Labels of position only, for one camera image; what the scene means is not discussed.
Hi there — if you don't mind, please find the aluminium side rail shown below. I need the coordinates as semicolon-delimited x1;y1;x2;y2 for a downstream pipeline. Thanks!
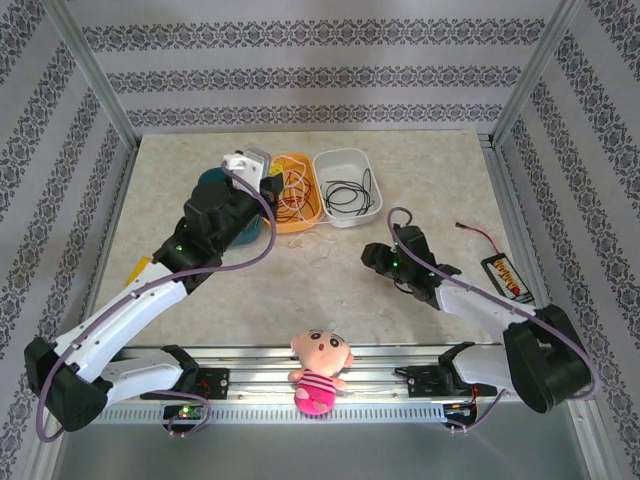
62;144;141;364
478;133;571;361

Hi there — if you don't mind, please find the aluminium extrusion rail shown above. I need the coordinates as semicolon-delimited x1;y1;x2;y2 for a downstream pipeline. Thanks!
99;343;586;405

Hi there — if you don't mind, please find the black yellow charger board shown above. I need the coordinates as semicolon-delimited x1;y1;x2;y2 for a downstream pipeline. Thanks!
480;253;536;307

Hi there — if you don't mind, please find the thin black cable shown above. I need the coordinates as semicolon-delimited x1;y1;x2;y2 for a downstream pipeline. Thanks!
360;168;376;214

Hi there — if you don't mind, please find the aluminium corner post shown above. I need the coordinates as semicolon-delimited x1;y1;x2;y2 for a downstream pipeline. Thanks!
492;0;584;146
42;0;141;149

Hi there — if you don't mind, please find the small controller board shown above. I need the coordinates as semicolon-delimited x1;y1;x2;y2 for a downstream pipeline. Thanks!
443;402;480;420
162;404;207;422

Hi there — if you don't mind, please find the thick black cable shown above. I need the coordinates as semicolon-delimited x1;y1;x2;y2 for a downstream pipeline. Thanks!
323;178;370;217

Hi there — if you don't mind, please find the white plastic bin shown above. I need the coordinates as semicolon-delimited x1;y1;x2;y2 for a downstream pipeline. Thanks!
313;147;385;229

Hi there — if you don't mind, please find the pink plush doll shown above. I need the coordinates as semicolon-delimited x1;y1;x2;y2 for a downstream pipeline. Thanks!
288;327;357;417

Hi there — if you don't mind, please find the teal plastic bin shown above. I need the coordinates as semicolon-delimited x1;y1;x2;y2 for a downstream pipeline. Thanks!
197;166;265;248

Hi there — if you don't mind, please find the orange plastic bin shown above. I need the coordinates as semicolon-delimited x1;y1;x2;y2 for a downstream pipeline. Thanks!
262;152;323;235

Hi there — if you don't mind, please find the purple sheathed robot cable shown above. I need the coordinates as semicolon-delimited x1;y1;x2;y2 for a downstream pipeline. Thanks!
37;167;277;444
388;207;601;437

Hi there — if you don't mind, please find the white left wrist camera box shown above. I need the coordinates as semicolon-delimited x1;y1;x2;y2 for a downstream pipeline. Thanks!
221;148;272;194

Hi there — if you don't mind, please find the grey metal panel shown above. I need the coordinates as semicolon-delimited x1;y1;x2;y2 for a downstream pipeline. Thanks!
49;422;594;480

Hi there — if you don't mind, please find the red black lead wire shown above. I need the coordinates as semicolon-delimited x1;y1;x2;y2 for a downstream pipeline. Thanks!
454;222;502;256

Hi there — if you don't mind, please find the white slotted cable duct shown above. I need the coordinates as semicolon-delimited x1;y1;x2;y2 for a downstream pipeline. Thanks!
99;403;447;426

